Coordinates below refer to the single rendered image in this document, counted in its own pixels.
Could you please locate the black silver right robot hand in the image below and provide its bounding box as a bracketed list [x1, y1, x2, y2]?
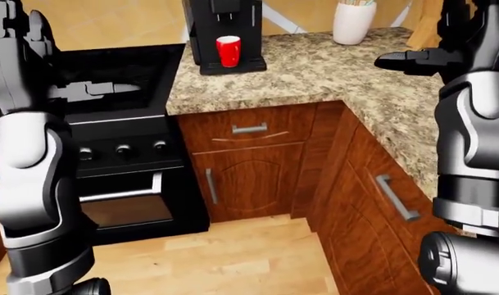
[374, 0, 499, 84]

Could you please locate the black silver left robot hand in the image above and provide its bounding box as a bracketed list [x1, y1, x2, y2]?
[0, 0, 143, 116]

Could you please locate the red mug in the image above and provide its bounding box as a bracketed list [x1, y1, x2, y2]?
[215, 34, 243, 69]

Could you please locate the black coffee machine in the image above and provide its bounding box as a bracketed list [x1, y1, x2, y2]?
[181, 0, 268, 76]

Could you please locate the light wooden board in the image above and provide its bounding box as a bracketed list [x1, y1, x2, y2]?
[407, 0, 443, 50]

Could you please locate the black stove oven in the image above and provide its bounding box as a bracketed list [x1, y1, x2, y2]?
[0, 42, 212, 247]

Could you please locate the white ceramic vase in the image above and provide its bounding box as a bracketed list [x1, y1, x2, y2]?
[333, 0, 378, 47]

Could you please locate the large wooden cabinet door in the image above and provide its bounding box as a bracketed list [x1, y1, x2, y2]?
[325, 122, 441, 295]

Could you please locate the brown wooden drawer front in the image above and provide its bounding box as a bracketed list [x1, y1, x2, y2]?
[177, 103, 318, 155]

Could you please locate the arched-panel wooden cabinet door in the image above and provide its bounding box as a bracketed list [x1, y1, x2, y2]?
[191, 141, 308, 224]

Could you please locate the silver oven door handle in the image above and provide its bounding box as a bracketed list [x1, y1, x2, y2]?
[78, 171, 164, 204]

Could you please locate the thick silver cabinet handle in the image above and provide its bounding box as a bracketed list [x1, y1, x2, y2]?
[374, 174, 421, 221]

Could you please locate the thin silver cabinet handle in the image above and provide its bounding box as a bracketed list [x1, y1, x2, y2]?
[204, 167, 220, 206]

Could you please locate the short silver drawer handle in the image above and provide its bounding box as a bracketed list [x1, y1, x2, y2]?
[231, 121, 269, 135]

